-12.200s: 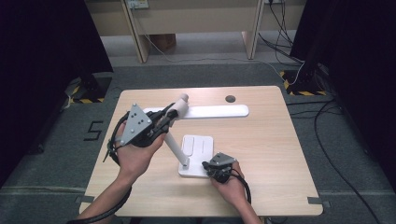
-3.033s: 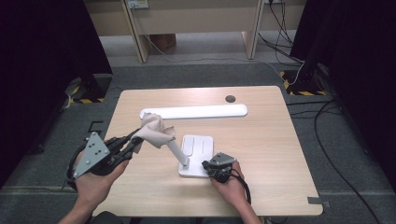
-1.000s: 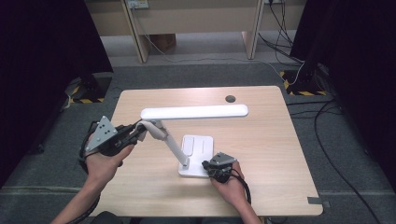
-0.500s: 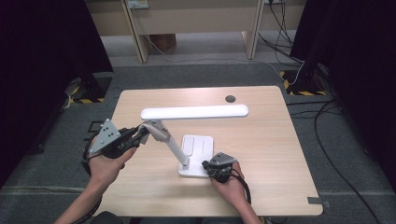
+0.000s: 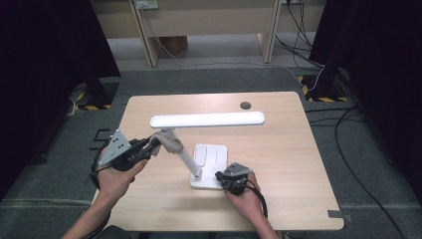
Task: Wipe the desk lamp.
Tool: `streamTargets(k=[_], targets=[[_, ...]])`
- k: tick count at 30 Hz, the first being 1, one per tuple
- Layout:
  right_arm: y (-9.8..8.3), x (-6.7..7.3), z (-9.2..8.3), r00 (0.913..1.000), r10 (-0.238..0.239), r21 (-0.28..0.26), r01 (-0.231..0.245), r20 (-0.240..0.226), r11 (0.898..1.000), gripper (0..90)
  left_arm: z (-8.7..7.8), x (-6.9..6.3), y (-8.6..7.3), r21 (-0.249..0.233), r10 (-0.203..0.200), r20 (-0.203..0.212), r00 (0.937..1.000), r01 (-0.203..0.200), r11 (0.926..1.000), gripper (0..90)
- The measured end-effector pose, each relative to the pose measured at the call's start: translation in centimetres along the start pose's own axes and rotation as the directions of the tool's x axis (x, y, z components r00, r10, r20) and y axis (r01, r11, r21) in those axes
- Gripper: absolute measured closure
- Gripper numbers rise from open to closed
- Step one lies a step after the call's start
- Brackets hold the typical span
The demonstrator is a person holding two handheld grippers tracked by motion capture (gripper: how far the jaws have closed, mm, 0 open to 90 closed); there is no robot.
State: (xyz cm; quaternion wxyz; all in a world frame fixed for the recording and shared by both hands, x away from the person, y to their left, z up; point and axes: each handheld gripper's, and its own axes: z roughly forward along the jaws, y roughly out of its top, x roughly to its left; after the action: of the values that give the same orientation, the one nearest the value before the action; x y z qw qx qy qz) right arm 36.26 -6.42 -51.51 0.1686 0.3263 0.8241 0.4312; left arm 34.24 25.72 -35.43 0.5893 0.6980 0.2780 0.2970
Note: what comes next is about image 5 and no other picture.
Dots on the person's right hand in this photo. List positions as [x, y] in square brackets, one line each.
[249, 202]

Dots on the brown cardboard box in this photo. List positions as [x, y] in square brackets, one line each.
[174, 45]

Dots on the white desk lamp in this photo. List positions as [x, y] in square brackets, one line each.
[205, 119]

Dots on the black stand base striped tape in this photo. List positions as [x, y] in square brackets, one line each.
[323, 88]
[99, 93]

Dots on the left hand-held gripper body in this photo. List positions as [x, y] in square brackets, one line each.
[116, 147]

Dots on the beige wooden desk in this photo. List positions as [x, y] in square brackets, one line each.
[212, 20]

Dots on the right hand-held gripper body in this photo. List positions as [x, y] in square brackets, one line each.
[236, 169]

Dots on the grey tape piece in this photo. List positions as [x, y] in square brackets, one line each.
[336, 214]

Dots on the grey round table grommet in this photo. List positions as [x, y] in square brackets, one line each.
[245, 105]

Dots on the white wall socket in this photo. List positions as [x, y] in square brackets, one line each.
[146, 4]

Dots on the black curtain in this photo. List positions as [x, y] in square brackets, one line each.
[43, 66]
[381, 66]

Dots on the person's left hand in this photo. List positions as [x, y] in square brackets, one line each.
[114, 182]

